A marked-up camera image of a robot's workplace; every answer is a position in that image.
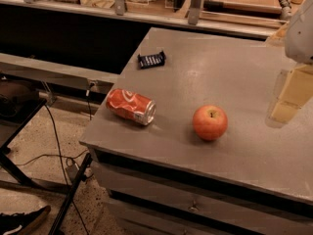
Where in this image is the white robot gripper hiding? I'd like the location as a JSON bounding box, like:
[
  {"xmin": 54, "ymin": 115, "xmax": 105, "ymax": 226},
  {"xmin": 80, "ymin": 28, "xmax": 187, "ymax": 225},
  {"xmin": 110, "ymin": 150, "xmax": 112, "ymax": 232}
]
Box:
[{"xmin": 269, "ymin": 0, "xmax": 313, "ymax": 124}]

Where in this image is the red coke can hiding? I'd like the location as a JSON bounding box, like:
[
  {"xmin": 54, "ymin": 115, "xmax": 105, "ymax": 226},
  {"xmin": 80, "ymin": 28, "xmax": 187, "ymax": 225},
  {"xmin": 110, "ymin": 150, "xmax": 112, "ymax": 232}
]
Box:
[{"xmin": 106, "ymin": 89, "xmax": 157, "ymax": 125}]

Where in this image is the red apple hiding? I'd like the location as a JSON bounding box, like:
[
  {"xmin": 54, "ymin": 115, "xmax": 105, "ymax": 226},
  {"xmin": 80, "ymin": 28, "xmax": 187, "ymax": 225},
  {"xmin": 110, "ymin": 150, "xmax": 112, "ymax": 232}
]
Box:
[{"xmin": 192, "ymin": 105, "xmax": 228, "ymax": 141}]

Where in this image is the black snack bar wrapper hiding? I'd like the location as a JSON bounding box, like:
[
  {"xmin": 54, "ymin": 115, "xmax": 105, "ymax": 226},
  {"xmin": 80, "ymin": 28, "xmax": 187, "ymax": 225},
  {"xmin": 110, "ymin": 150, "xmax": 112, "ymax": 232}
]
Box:
[{"xmin": 137, "ymin": 51, "xmax": 166, "ymax": 70}]

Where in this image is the grey drawer cabinet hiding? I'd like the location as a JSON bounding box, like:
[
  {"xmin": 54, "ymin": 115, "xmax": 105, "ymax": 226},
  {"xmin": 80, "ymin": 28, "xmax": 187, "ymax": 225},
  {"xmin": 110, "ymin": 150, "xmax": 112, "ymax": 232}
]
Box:
[{"xmin": 81, "ymin": 28, "xmax": 313, "ymax": 235}]

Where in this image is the black metal stand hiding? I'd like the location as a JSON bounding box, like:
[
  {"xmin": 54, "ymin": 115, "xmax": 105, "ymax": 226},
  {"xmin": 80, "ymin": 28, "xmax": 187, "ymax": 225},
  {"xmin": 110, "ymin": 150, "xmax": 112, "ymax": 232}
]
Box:
[{"xmin": 48, "ymin": 154, "xmax": 92, "ymax": 235}]

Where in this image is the dark side table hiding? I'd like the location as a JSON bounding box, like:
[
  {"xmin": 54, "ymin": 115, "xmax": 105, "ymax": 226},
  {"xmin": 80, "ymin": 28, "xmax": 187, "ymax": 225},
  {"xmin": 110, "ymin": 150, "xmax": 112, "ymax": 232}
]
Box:
[{"xmin": 0, "ymin": 79, "xmax": 46, "ymax": 188}]

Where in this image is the black sneaker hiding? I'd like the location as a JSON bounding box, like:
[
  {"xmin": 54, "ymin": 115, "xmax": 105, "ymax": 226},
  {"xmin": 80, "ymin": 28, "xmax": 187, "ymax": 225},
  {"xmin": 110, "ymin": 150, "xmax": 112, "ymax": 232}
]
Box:
[{"xmin": 0, "ymin": 206, "xmax": 51, "ymax": 235}]

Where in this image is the black floor cable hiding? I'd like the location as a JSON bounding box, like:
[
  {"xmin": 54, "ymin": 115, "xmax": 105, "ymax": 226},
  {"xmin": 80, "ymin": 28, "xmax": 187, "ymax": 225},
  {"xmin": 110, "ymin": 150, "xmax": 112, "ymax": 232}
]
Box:
[{"xmin": 16, "ymin": 104, "xmax": 91, "ymax": 235}]

